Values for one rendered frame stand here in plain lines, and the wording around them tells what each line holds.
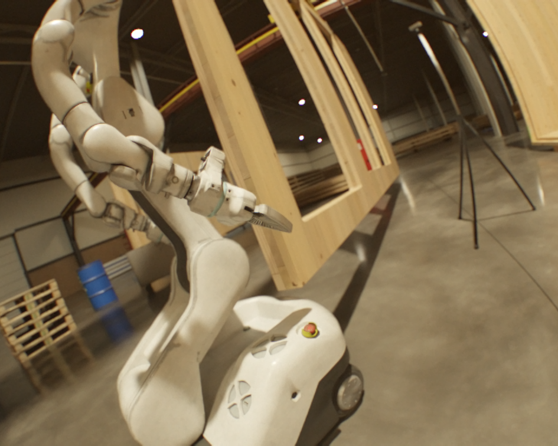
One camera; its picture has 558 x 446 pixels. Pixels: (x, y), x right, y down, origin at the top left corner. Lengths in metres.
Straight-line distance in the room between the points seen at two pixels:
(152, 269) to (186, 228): 3.95
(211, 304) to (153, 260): 3.99
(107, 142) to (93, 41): 0.50
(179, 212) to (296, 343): 0.42
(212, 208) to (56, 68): 0.42
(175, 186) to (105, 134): 0.16
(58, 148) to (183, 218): 0.52
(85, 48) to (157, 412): 0.96
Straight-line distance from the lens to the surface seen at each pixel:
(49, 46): 0.60
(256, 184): 0.77
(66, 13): 0.69
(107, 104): 0.71
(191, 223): 0.69
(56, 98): 0.54
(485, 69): 8.78
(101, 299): 5.47
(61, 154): 0.97
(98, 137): 0.47
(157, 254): 4.61
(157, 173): 0.47
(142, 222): 0.93
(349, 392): 0.81
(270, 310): 0.91
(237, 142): 0.80
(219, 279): 0.65
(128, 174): 0.46
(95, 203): 0.91
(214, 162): 0.54
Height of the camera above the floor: 0.68
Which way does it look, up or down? 6 degrees down
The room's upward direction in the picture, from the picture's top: 22 degrees counter-clockwise
